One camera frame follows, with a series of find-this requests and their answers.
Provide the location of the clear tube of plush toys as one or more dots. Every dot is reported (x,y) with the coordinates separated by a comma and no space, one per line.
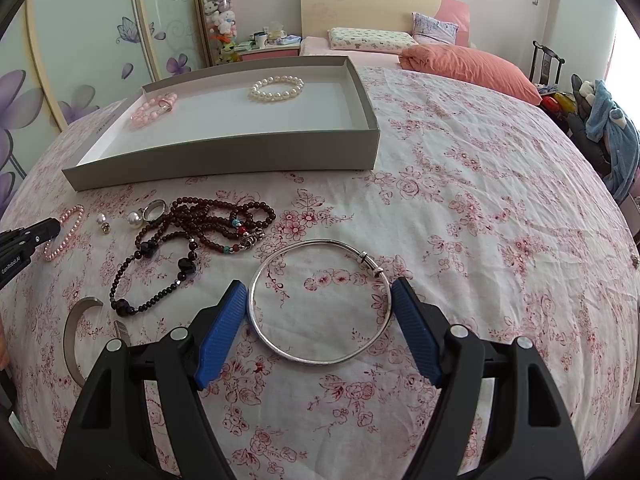
(220,15)

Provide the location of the pink nightstand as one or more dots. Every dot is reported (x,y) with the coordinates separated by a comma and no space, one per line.
(270,54)

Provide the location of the pile of colourful clothes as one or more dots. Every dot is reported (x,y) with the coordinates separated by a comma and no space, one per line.
(557,105)

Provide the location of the orange duvet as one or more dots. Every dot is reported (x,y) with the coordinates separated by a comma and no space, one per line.
(475,67)

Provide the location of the floral wardrobe doors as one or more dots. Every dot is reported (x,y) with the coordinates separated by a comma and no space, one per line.
(85,35)

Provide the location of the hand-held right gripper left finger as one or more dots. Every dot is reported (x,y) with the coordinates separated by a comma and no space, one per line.
(222,330)

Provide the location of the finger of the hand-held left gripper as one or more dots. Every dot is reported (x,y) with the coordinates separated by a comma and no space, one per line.
(35,235)

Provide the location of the yellow plush toy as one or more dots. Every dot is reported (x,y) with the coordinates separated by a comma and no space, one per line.
(227,50)

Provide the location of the small silver clip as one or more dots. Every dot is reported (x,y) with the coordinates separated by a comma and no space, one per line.
(121,334)

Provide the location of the thin silver bangle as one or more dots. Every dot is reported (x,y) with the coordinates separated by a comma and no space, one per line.
(270,344)

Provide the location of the purple pillow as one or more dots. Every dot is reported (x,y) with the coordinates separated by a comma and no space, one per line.
(435,30)

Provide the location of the dark wooden chair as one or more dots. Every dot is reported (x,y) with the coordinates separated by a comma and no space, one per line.
(545,60)

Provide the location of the patterned cream pillow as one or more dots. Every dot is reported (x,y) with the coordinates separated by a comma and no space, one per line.
(370,40)

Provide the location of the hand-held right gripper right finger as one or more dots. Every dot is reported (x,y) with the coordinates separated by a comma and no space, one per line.
(417,330)

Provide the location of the beige and pink headboard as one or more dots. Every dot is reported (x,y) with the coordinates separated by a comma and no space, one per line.
(375,5)

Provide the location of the grey cardboard box tray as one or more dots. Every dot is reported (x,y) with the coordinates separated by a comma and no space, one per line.
(225,155)

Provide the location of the engraved metal cuff bangle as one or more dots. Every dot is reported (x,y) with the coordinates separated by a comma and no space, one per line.
(68,345)

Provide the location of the blue plush toy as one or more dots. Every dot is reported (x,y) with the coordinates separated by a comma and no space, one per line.
(607,115)

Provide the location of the white mug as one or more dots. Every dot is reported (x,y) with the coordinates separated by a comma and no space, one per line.
(260,41)

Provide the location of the pink mattress sheet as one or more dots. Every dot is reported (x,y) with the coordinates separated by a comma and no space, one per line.
(320,47)

